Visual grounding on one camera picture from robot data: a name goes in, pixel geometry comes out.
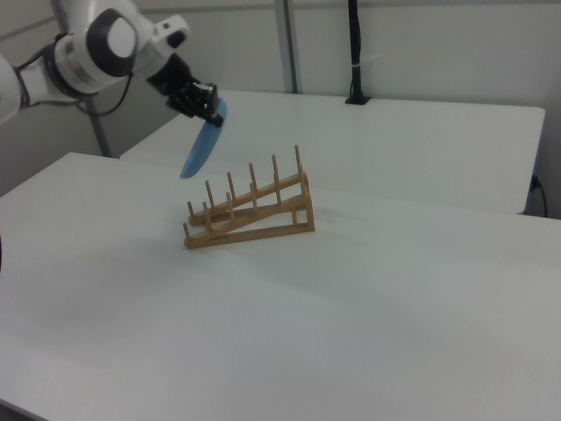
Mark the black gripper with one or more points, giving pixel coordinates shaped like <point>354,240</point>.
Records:
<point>171,74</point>

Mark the blue plate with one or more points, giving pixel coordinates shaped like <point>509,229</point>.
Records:
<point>201,149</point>

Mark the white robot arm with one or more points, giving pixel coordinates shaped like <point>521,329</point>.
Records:
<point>109,39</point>

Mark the wooden plate rack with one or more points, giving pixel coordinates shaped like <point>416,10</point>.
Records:
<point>310,210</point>

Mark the black clamped pole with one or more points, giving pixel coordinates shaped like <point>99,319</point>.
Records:
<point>356,44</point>

